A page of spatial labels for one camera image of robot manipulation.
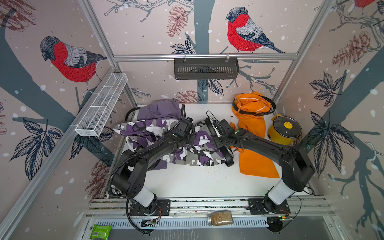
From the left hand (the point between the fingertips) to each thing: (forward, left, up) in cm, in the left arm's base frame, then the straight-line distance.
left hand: (194, 133), depth 90 cm
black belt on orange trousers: (+21, -52, -6) cm, 56 cm away
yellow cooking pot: (+2, -57, 0) cm, 57 cm away
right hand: (-2, -15, -2) cm, 15 cm away
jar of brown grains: (-42, -13, -6) cm, 44 cm away
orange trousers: (+26, -43, -5) cm, 50 cm away
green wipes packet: (-48, +42, -10) cm, 65 cm away
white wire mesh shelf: (-8, +50, +20) cm, 54 cm away
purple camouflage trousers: (-7, -4, -7) cm, 11 cm away
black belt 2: (-16, -21, -5) cm, 27 cm away
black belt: (+28, +52, -11) cm, 60 cm away
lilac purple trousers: (+20, +25, -1) cm, 32 cm away
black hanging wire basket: (+45, -9, +17) cm, 49 cm away
